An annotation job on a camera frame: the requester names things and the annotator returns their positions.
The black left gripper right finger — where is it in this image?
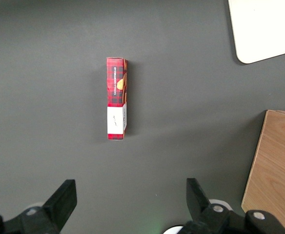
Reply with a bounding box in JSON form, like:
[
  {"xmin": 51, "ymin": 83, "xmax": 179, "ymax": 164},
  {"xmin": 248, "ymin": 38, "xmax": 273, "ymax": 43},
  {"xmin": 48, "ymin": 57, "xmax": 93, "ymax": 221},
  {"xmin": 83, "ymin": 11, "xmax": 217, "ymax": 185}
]
[{"xmin": 181, "ymin": 177, "xmax": 285, "ymax": 234}]

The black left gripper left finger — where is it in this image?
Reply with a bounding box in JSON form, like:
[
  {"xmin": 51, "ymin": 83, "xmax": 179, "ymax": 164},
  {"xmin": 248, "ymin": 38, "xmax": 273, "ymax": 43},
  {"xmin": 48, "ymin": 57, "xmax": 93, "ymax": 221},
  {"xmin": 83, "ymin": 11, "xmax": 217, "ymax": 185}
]
[{"xmin": 0, "ymin": 179, "xmax": 78, "ymax": 234}]

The red plaid cookie box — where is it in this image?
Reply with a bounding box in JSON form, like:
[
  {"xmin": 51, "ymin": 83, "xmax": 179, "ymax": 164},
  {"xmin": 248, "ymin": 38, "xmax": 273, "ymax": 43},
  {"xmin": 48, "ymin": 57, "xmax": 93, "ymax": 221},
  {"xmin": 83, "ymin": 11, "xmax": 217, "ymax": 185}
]
[{"xmin": 106, "ymin": 57, "xmax": 129, "ymax": 141}]

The beige rectangular tray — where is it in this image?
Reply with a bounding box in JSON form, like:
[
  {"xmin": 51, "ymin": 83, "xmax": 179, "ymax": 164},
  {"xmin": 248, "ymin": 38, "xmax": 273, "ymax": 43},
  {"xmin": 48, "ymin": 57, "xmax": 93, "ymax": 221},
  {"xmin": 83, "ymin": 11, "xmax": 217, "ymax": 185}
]
[{"xmin": 227, "ymin": 0, "xmax": 285, "ymax": 65}]

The wooden two-drawer cabinet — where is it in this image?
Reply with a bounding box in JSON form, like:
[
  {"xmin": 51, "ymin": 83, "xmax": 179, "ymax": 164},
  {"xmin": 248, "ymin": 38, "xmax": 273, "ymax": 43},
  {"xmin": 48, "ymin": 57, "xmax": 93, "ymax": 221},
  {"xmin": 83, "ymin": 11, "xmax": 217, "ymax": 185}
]
[{"xmin": 241, "ymin": 109, "xmax": 285, "ymax": 234}]

